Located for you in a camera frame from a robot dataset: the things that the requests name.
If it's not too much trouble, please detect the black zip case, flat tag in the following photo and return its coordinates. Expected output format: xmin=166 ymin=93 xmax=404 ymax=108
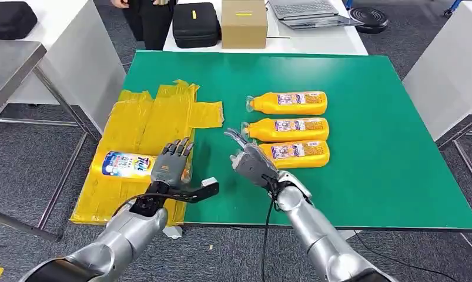
xmin=0 ymin=1 xmax=38 ymax=41

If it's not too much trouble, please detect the grey laptop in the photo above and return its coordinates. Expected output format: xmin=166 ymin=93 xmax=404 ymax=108
xmin=267 ymin=0 xmax=363 ymax=31

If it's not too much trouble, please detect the person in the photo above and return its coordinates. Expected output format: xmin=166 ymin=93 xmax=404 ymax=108
xmin=110 ymin=0 xmax=178 ymax=51

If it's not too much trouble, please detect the green table mat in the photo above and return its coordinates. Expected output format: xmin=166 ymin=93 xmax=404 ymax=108
xmin=122 ymin=51 xmax=472 ymax=231

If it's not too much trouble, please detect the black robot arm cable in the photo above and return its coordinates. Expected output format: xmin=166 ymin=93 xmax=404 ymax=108
xmin=260 ymin=183 xmax=279 ymax=282

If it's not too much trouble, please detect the black zip case, upright tag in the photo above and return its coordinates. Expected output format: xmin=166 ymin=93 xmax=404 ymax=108
xmin=172 ymin=2 xmax=222 ymax=49

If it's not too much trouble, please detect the steel frame table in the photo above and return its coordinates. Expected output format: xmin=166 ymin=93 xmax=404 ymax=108
xmin=0 ymin=41 xmax=102 ymax=242

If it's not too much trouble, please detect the black floor cable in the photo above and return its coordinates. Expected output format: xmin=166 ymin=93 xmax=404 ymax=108
xmin=352 ymin=230 xmax=451 ymax=282

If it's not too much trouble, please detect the black round disc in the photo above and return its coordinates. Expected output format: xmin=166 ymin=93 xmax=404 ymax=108
xmin=347 ymin=6 xmax=389 ymax=35

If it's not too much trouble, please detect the orange drink bottle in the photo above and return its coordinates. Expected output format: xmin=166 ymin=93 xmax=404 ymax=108
xmin=240 ymin=117 xmax=330 ymax=143
xmin=255 ymin=140 xmax=331 ymax=170
xmin=91 ymin=150 xmax=192 ymax=184
xmin=246 ymin=91 xmax=329 ymax=116

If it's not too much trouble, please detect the white table with boxes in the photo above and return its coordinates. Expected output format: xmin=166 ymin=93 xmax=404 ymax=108
xmin=162 ymin=0 xmax=369 ymax=56

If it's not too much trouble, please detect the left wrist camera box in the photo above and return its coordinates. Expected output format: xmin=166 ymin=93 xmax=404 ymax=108
xmin=163 ymin=177 xmax=220 ymax=205

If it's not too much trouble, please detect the brown cardboard box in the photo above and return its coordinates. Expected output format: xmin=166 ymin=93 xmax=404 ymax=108
xmin=220 ymin=0 xmax=269 ymax=50

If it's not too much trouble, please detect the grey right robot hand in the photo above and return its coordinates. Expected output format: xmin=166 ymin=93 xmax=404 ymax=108
xmin=224 ymin=128 xmax=280 ymax=192

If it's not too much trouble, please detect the blue chair base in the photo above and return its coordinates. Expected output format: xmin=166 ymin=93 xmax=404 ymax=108
xmin=444 ymin=0 xmax=463 ymax=18

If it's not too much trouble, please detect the yellow plastic sheet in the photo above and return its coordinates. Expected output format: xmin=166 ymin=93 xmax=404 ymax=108
xmin=70 ymin=79 xmax=225 ymax=227

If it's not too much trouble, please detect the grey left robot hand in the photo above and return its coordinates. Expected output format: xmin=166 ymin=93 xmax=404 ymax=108
xmin=150 ymin=137 xmax=195 ymax=189

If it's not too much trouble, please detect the white table foot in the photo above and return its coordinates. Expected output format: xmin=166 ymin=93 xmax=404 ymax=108
xmin=162 ymin=226 xmax=184 ymax=240

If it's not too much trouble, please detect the bare white table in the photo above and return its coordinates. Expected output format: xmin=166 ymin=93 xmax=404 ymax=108
xmin=401 ymin=1 xmax=472 ymax=196

